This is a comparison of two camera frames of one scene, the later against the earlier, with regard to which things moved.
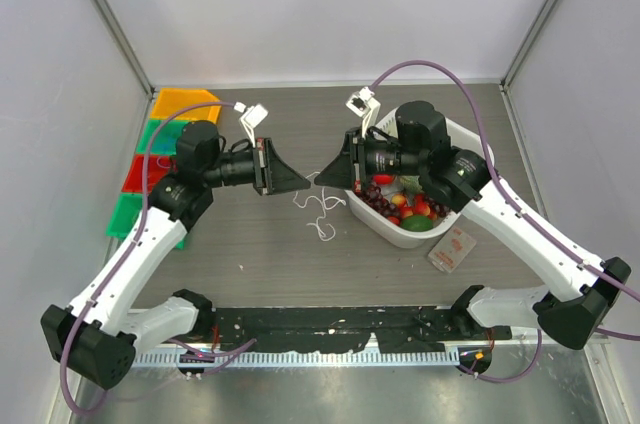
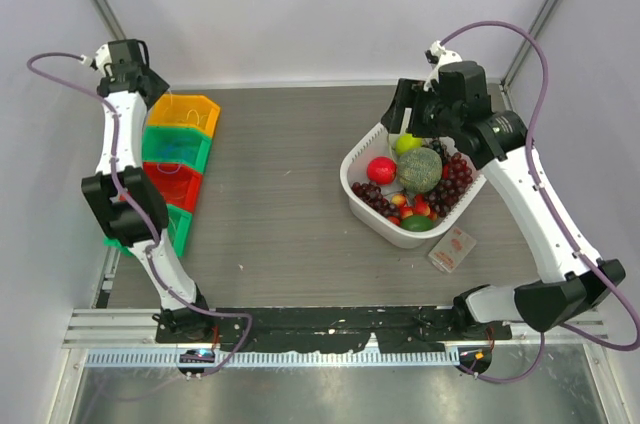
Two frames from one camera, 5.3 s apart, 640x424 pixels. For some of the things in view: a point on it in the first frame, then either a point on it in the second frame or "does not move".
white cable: [327, 204] → [187, 117]
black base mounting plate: [343, 329] does not move
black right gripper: [350, 169] → [410, 94]
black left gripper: [271, 174] → [158, 87]
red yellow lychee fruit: [399, 200] does not move
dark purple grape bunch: [372, 195] does not move
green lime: [416, 223] does not move
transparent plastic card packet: [448, 253] does not move
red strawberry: [420, 208] does not move
